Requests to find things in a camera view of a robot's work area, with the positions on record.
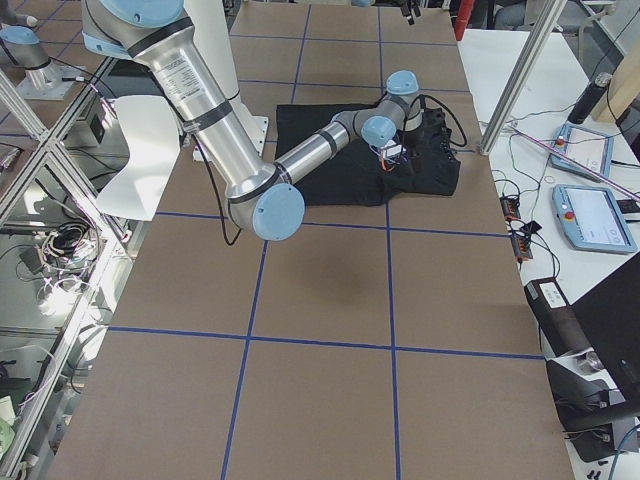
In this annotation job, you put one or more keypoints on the blue teach pendant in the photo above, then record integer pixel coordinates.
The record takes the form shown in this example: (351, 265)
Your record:
(591, 149)
(591, 219)

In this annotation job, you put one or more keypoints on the black printed t-shirt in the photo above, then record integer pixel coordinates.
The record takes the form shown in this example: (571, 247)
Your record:
(354, 176)

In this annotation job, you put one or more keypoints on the black label box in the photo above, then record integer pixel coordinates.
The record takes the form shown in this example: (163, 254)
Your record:
(555, 316)

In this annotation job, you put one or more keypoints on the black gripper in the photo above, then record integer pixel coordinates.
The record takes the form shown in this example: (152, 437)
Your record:
(411, 20)
(413, 138)

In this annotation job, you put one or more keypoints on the black monitor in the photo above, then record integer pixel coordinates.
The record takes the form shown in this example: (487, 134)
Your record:
(609, 316)

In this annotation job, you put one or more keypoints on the brown paper table cover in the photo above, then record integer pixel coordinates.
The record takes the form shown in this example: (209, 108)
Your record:
(389, 342)

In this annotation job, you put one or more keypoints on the black water bottle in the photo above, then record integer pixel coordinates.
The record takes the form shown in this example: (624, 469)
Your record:
(589, 98)

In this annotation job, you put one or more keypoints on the far blue teach pendant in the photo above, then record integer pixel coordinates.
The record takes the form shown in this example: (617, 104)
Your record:
(591, 149)

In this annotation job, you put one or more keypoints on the aluminium frame post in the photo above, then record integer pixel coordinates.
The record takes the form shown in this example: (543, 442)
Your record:
(515, 73)

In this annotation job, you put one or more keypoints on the near blue teach pendant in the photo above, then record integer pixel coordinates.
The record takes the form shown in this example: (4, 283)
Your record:
(591, 219)

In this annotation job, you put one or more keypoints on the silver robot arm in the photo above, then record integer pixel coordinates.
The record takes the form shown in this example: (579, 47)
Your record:
(261, 196)

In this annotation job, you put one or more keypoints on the small black box device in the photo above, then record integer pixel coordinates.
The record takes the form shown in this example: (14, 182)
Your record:
(530, 228)

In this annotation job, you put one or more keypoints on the black orange usb hub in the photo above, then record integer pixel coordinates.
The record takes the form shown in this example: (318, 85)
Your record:
(510, 208)

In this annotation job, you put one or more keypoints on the white curved sheet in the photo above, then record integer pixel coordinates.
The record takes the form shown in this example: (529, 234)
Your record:
(151, 134)

